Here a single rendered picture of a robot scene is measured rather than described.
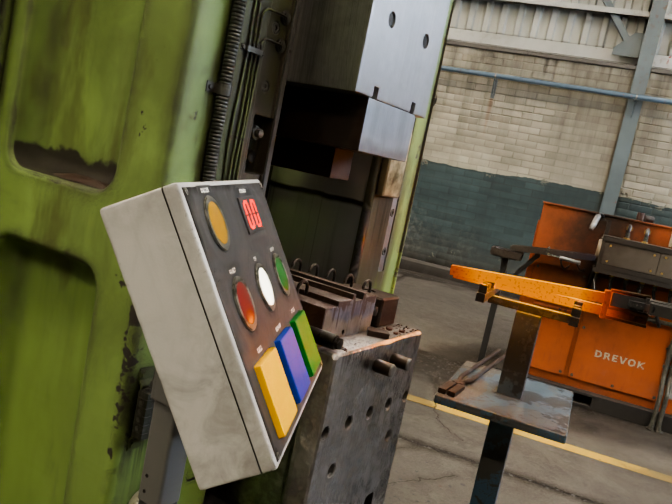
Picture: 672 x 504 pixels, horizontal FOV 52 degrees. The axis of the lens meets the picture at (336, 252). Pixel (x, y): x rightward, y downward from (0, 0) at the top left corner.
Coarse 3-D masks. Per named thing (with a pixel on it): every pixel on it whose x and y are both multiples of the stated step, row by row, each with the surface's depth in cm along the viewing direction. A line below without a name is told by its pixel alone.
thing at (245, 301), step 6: (240, 282) 69; (240, 288) 68; (246, 288) 71; (240, 294) 68; (246, 294) 69; (240, 300) 67; (246, 300) 69; (246, 306) 68; (252, 306) 70; (246, 312) 68; (252, 312) 70; (246, 318) 67; (252, 318) 69
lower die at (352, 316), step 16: (304, 272) 151; (304, 288) 134; (320, 288) 137; (336, 288) 135; (352, 288) 139; (304, 304) 127; (320, 304) 127; (336, 304) 129; (352, 304) 133; (368, 304) 139; (320, 320) 125; (336, 320) 129; (352, 320) 135; (368, 320) 141
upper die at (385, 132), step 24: (288, 96) 128; (312, 96) 125; (336, 96) 123; (360, 96) 120; (288, 120) 128; (312, 120) 126; (336, 120) 123; (360, 120) 120; (384, 120) 126; (408, 120) 135; (336, 144) 123; (360, 144) 121; (384, 144) 129; (408, 144) 137
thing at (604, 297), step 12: (468, 276) 161; (480, 276) 160; (492, 276) 159; (504, 276) 158; (516, 276) 159; (528, 288) 156; (540, 288) 155; (552, 288) 154; (564, 288) 154; (576, 288) 153; (600, 300) 151; (636, 312) 149
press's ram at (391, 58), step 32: (320, 0) 118; (352, 0) 115; (384, 0) 116; (416, 0) 126; (448, 0) 137; (320, 32) 119; (352, 32) 115; (384, 32) 119; (416, 32) 129; (320, 64) 119; (352, 64) 115; (384, 64) 121; (416, 64) 132; (384, 96) 124; (416, 96) 135
